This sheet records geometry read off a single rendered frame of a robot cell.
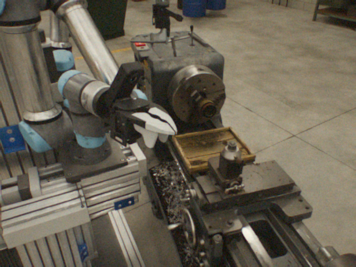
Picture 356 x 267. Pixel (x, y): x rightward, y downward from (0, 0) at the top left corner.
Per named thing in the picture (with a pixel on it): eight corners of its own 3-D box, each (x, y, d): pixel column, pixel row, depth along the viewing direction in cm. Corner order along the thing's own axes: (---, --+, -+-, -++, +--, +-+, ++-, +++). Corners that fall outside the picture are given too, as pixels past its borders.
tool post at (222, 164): (218, 168, 136) (219, 149, 131) (233, 165, 138) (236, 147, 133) (225, 179, 130) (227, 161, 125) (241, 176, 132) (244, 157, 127)
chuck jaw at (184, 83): (191, 97, 179) (178, 83, 172) (198, 90, 178) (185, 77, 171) (198, 105, 170) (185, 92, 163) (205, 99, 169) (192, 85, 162)
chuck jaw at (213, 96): (202, 92, 179) (222, 85, 181) (203, 99, 182) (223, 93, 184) (210, 100, 170) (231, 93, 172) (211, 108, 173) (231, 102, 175)
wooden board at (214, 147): (172, 141, 181) (172, 136, 178) (230, 131, 190) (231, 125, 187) (189, 174, 157) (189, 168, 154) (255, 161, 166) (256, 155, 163)
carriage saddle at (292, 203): (185, 192, 146) (186, 182, 143) (275, 173, 158) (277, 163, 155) (210, 245, 122) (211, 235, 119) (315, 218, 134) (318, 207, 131)
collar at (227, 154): (218, 150, 131) (218, 144, 129) (236, 147, 132) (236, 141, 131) (226, 162, 124) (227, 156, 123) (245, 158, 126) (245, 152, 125)
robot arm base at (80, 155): (74, 169, 114) (69, 147, 109) (67, 147, 125) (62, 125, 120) (115, 158, 119) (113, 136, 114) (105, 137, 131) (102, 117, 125)
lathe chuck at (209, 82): (166, 118, 188) (170, 67, 172) (215, 114, 198) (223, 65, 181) (171, 126, 181) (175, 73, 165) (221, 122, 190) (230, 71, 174)
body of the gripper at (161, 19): (152, 26, 176) (151, 3, 169) (167, 25, 178) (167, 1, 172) (156, 30, 170) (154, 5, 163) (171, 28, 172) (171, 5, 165)
